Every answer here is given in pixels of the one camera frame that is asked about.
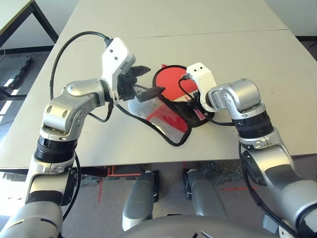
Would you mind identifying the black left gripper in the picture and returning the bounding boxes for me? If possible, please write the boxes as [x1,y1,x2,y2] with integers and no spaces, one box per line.
[117,65,166,102]

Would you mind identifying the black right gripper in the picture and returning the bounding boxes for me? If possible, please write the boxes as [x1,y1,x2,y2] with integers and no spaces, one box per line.
[188,91,206,117]

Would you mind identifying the red ping-pong paddle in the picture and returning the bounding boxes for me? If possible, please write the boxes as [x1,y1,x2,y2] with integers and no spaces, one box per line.
[155,66,207,121]

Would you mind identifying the red black paddle case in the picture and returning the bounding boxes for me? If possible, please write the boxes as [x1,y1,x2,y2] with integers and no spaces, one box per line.
[127,63,216,147]

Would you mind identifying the grey speckled foam mat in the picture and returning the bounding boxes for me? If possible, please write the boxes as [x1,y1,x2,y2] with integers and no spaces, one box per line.
[200,160,246,185]

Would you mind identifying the grey robot right leg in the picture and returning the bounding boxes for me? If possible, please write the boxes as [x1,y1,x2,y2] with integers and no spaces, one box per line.
[182,168,226,219]

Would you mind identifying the grey robot leg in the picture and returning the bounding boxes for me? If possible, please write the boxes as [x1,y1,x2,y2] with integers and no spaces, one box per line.
[182,168,226,219]
[122,170,159,231]

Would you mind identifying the grey puzzle foam mat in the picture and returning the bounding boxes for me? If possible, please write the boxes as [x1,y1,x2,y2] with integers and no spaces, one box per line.
[80,173,105,187]

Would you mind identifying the grey robot left leg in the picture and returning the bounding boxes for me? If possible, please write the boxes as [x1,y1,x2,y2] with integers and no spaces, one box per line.
[122,170,159,231]

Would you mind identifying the grey robot torso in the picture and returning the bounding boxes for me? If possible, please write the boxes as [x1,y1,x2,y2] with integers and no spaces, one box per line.
[123,215,273,238]

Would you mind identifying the black foam floor mat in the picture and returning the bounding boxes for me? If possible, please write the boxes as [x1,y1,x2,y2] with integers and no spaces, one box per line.
[0,56,33,90]

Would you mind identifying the small grey box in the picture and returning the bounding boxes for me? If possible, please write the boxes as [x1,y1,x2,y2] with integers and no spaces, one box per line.
[263,214,278,234]

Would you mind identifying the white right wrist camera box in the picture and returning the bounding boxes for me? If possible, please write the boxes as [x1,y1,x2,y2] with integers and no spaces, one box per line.
[185,63,217,112]

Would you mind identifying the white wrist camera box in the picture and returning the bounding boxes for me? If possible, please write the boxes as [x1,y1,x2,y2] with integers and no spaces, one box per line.
[101,37,136,100]
[185,63,217,112]

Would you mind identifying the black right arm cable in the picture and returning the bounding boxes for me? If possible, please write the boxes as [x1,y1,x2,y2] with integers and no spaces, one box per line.
[178,74,298,235]

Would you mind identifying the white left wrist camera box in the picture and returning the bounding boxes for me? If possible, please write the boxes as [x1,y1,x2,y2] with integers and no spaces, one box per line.
[101,37,136,100]

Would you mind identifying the black metal table frame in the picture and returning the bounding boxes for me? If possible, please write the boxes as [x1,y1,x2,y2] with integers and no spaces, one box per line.
[0,0,59,49]

